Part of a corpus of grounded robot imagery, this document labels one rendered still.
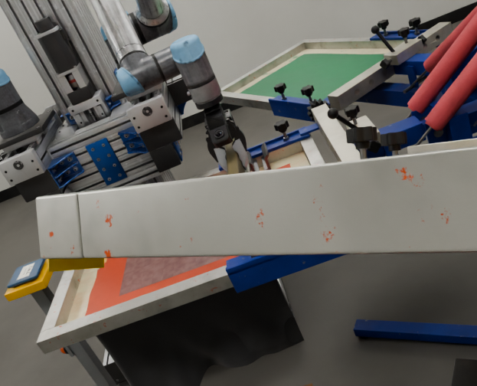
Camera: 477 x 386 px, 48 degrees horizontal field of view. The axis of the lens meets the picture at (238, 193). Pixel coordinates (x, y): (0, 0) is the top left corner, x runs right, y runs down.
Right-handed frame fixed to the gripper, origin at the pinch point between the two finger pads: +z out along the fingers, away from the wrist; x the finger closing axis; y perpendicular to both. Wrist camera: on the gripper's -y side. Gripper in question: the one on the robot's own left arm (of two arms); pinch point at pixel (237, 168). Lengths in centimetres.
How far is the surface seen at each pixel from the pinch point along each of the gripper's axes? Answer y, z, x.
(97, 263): -97, -41, 1
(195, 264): -15.6, 13.3, 17.6
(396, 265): 75, 109, -43
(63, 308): -18, 11, 53
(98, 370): 9, 56, 72
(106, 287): -11.1, 13.4, 43.3
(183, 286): -27.9, 9.8, 19.1
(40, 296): 10, 21, 73
